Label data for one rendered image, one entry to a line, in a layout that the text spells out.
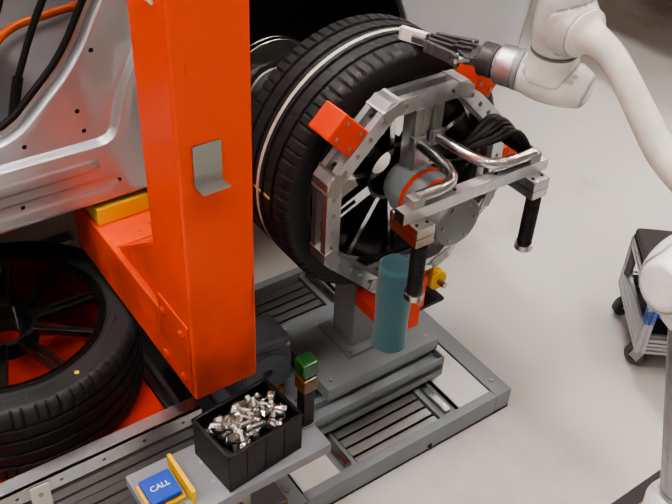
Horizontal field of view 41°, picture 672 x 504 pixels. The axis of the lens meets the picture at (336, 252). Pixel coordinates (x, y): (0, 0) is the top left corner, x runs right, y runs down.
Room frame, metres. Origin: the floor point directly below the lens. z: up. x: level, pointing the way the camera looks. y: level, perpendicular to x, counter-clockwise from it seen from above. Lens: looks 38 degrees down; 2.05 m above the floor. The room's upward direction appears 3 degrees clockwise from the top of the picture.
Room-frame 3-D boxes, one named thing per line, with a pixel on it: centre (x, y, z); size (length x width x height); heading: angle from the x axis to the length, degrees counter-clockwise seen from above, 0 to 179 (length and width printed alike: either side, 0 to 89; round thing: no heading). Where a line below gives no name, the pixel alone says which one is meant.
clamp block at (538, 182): (1.73, -0.43, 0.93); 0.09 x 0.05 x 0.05; 37
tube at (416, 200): (1.63, -0.17, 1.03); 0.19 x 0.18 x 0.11; 37
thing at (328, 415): (1.90, -0.04, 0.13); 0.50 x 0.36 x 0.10; 127
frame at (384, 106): (1.79, -0.17, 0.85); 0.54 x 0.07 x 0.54; 127
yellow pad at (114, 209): (1.88, 0.59, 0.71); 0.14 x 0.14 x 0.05; 37
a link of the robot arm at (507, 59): (1.77, -0.35, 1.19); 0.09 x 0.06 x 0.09; 152
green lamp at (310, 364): (1.38, 0.05, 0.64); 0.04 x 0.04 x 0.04; 37
